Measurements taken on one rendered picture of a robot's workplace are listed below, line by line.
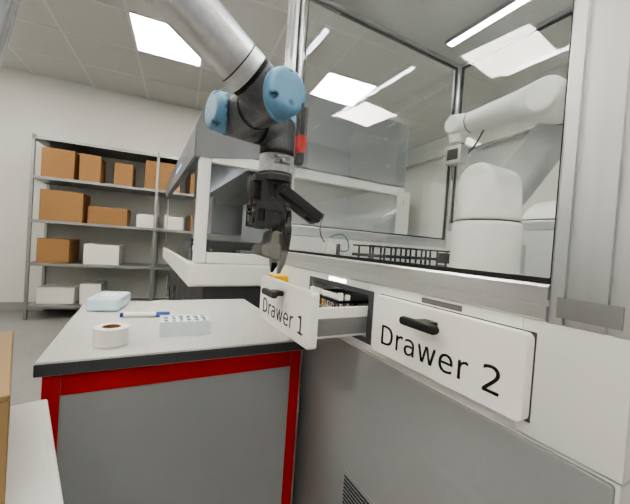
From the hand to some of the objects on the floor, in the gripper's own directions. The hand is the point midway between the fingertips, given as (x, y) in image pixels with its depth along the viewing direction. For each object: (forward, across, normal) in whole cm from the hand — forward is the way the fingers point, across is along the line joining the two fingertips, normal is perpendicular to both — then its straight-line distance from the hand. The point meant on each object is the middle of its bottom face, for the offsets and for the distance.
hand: (278, 266), depth 72 cm
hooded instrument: (+96, -172, +51) cm, 204 cm away
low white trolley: (+96, -41, -15) cm, 106 cm away
